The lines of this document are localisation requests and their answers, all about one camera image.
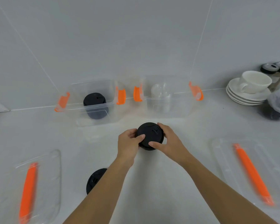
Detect stack of clear lids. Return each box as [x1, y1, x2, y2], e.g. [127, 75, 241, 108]
[151, 83, 172, 114]

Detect white saucer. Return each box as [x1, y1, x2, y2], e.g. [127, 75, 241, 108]
[226, 87, 270, 102]
[226, 90, 268, 104]
[227, 78, 272, 100]

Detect person's right forearm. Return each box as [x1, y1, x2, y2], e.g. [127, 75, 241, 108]
[180, 152, 278, 224]

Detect person's right hand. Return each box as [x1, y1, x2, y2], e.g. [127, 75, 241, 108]
[148, 122, 193, 166]

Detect person's left hand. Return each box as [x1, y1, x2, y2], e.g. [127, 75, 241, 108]
[116, 128, 146, 167]

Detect stack of black lids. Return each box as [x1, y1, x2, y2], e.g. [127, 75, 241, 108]
[83, 92, 109, 120]

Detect person's left forearm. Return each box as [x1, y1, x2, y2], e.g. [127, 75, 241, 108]
[63, 157, 135, 224]

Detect clear plastic bag dark contents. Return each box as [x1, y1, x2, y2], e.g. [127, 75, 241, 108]
[259, 87, 280, 121]

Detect white ceramic cup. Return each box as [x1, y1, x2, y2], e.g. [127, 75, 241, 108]
[238, 71, 273, 94]

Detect stack of white saucers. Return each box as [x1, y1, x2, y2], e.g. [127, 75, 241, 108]
[226, 92, 265, 106]

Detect clear box lid orange handle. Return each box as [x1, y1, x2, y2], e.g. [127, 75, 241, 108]
[211, 137, 280, 217]
[4, 149, 62, 224]

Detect clear storage box orange latches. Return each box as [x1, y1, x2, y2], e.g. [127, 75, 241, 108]
[133, 78, 204, 119]
[54, 79, 126, 127]

